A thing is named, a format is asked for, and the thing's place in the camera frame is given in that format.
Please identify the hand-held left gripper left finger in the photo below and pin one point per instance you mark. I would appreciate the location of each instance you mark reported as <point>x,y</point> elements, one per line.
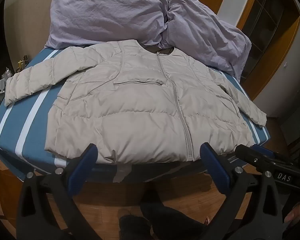
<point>83,163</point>

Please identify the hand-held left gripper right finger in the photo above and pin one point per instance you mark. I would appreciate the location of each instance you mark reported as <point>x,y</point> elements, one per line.
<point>215,163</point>

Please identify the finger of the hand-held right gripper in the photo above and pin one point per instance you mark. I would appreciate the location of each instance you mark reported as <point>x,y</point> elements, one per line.
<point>251,155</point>

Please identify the beige puffer jacket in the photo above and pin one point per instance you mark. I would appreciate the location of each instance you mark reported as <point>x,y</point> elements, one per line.
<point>140,110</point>

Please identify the person's right hand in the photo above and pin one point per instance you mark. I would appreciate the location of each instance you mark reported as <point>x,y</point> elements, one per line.
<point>298,208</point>

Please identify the pink slipper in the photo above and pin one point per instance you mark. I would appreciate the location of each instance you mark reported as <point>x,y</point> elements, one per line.
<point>207,221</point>

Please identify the person's right leg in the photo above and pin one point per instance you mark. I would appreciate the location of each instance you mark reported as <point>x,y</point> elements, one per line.
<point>170,215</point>

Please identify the person's leg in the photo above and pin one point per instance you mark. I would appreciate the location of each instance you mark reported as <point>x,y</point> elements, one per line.
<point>135,227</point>
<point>170,215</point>

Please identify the blue white striped bed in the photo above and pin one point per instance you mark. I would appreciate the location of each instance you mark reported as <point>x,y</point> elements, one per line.
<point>27,107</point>

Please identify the person's left leg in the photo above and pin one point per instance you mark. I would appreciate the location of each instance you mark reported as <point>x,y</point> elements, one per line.
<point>135,227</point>

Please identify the small white stand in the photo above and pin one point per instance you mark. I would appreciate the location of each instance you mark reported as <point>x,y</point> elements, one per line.
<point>1,85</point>

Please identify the yellow black tool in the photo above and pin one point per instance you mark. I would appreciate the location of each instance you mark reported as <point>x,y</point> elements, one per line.
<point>21,62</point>

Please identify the lilac pillow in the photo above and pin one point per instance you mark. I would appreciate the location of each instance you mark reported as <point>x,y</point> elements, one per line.
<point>202,35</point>
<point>102,15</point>

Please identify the dark glass door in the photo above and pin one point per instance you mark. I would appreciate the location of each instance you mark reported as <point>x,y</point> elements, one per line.
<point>265,17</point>

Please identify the white wall hook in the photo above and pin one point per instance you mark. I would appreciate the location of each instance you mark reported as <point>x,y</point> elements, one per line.
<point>285,64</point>

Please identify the wooden door frame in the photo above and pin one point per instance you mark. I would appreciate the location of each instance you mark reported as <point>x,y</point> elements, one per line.
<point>287,55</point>

